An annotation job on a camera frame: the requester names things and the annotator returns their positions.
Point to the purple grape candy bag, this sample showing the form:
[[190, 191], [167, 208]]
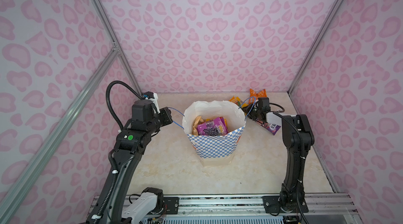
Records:
[[213, 127]]

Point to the small orange snack packet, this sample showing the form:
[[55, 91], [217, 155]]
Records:
[[260, 94]]

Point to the blue checkered paper bag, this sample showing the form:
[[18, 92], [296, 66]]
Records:
[[217, 150]]

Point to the diagonal aluminium frame bar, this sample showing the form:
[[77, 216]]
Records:
[[32, 128]]

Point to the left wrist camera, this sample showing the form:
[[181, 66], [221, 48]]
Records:
[[154, 98]]

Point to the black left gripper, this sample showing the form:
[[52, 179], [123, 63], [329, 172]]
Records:
[[165, 112]]

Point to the aluminium corner frame post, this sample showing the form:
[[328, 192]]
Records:
[[106, 22]]

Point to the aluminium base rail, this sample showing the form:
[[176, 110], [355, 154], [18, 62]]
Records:
[[325, 208]]

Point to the right aluminium corner post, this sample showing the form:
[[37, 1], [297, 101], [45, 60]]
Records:
[[329, 19]]

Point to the yellow orange candy bag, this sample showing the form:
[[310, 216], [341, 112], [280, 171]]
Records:
[[239, 102]]

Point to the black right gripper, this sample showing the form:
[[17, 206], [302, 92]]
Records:
[[249, 115]]

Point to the orange taro chips bag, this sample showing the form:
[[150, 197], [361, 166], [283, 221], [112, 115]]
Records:
[[198, 120]]

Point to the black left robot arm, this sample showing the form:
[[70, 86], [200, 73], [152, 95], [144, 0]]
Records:
[[129, 148]]

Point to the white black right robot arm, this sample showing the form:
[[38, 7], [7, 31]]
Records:
[[298, 139]]

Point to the purple Fox's candy bag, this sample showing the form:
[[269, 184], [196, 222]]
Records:
[[271, 127]]

